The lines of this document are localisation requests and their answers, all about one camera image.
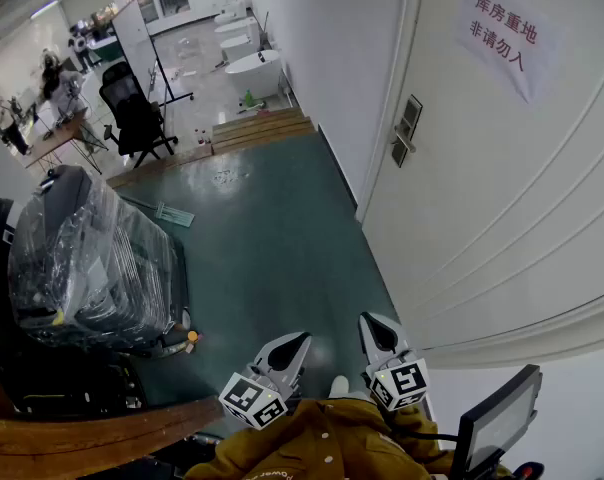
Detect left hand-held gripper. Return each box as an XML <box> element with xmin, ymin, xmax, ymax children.
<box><xmin>219</xmin><ymin>331</ymin><xmax>314</xmax><ymax>430</ymax></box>

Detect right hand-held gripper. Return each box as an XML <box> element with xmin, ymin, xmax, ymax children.
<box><xmin>357</xmin><ymin>311</ymin><xmax>432</xmax><ymax>413</ymax></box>

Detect silver door handle lock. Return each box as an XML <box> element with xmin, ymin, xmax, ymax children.
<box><xmin>390</xmin><ymin>93</ymin><xmax>424</xmax><ymax>169</ymax></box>

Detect person's right forearm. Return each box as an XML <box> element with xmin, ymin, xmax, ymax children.
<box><xmin>389</xmin><ymin>403</ymin><xmax>456</xmax><ymax>469</ymax></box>

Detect person's left forearm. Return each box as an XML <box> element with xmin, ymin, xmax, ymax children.
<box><xmin>184</xmin><ymin>403</ymin><xmax>303</xmax><ymax>480</ymax></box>

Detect white door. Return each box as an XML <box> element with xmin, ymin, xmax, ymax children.
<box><xmin>359</xmin><ymin>0</ymin><xmax>604</xmax><ymax>369</ymax></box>

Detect person's mustard jacket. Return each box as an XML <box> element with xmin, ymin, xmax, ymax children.
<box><xmin>184</xmin><ymin>395</ymin><xmax>513</xmax><ymax>480</ymax></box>

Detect small black monitor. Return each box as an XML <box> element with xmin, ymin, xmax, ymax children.
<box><xmin>451</xmin><ymin>364</ymin><xmax>543</xmax><ymax>480</ymax></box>

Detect plastic wrapped black equipment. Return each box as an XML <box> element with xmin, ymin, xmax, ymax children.
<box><xmin>6</xmin><ymin>164</ymin><xmax>191</xmax><ymax>358</ymax></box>

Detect wooden steps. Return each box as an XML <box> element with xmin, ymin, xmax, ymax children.
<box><xmin>210</xmin><ymin>107</ymin><xmax>316</xmax><ymax>157</ymax></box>

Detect white oval bathtub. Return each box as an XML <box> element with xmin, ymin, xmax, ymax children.
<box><xmin>225</xmin><ymin>49</ymin><xmax>283</xmax><ymax>100</ymax></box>

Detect black office chair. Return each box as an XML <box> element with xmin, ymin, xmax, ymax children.
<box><xmin>99</xmin><ymin>61</ymin><xmax>179</xmax><ymax>169</ymax></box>

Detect white toilet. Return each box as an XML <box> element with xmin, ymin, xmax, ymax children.
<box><xmin>214</xmin><ymin>0</ymin><xmax>248</xmax><ymax>25</ymax></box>
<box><xmin>219</xmin><ymin>35</ymin><xmax>263</xmax><ymax>63</ymax></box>
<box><xmin>214</xmin><ymin>16</ymin><xmax>261</xmax><ymax>44</ymax></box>

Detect wooden table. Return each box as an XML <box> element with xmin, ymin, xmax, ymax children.
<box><xmin>24</xmin><ymin>108</ymin><xmax>108</xmax><ymax>175</ymax></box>

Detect white paper sign red print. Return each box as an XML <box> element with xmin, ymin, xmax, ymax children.
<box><xmin>454</xmin><ymin>0</ymin><xmax>566</xmax><ymax>107</ymax></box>

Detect white board on stand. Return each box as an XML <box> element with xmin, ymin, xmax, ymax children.
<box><xmin>112</xmin><ymin>0</ymin><xmax>196</xmax><ymax>119</ymax></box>

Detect dark green tub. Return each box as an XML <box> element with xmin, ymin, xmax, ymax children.
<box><xmin>89</xmin><ymin>35</ymin><xmax>121</xmax><ymax>64</ymax></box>

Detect black cable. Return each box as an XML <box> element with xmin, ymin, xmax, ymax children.
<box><xmin>389</xmin><ymin>410</ymin><xmax>461</xmax><ymax>443</ymax></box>

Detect red black tool handle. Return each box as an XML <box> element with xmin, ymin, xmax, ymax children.
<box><xmin>512</xmin><ymin>461</ymin><xmax>546</xmax><ymax>480</ymax></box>

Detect brown wooden rail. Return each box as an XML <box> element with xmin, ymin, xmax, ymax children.
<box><xmin>0</xmin><ymin>347</ymin><xmax>228</xmax><ymax>480</ymax></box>

